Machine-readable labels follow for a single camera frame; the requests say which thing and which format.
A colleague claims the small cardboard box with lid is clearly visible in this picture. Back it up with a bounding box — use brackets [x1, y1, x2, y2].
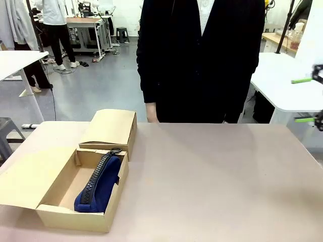
[78, 108, 138, 162]

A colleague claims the navy zippered pencil case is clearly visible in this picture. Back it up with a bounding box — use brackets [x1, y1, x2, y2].
[74, 147, 126, 214]

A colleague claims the large cardboard box with lid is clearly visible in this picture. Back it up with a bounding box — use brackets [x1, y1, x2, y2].
[0, 146, 130, 234]

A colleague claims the person's right hand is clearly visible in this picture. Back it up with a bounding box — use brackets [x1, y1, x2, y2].
[145, 101, 160, 124]

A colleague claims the white table with rounded corner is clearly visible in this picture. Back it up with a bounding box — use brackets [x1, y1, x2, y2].
[249, 51, 323, 125]

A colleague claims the clear plastic bottle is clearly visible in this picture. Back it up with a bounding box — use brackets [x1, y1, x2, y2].
[289, 22, 305, 50]

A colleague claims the wooden side table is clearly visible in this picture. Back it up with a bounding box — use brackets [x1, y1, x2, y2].
[261, 32, 299, 58]

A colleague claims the black tripod pole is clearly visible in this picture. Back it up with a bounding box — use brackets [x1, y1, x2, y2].
[26, 0, 58, 122]
[275, 0, 295, 55]

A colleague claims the person in dark jacket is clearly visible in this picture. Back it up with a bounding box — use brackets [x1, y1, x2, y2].
[288, 0, 313, 30]

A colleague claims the person in black cardigan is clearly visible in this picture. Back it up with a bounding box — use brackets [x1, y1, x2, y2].
[136, 0, 266, 124]

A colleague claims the black step stool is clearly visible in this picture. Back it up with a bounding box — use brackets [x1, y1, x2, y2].
[116, 26, 130, 43]

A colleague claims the workbench with wooden top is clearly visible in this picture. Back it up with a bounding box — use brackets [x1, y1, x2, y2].
[66, 15, 113, 58]

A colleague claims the person in white jacket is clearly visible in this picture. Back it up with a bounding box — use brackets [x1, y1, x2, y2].
[34, 0, 81, 71]

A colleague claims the person in grey coat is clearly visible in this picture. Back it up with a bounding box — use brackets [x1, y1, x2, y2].
[0, 0, 53, 93]

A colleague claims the white table with white leg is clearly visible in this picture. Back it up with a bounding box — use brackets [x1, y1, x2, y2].
[0, 50, 50, 122]

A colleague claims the grey plastic stool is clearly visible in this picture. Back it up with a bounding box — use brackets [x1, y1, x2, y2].
[0, 117, 26, 163]

